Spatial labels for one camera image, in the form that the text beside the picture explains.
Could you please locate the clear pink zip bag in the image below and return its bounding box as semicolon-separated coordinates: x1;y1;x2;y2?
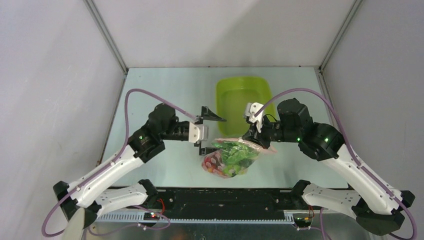
201;138;277;179

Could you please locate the green lettuce head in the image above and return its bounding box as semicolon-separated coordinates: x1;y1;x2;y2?
213;140;260;177

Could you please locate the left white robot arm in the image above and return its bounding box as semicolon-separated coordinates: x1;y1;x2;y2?
53;103;225;228

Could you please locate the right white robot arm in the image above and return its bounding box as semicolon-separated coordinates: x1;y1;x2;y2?
242;98;415;236

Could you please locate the green plastic tray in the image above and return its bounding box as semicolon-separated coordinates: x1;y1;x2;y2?
215;76;273;138

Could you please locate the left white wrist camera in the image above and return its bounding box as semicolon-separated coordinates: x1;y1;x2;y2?
188;117;209;144

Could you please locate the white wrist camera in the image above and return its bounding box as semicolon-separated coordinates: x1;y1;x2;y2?
244;102;265;132
188;117;209;144

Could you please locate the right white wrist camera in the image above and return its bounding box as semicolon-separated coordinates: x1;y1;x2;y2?
244;102;265;132

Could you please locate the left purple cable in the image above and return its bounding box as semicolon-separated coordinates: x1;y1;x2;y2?
41;88;201;238

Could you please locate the purple cable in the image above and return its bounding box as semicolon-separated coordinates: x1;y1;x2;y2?
255;87;419;240
41;88;201;238

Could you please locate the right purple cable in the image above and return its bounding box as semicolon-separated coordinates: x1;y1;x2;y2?
255;87;419;240

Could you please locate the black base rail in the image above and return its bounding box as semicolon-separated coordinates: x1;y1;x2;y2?
141;187;318;221

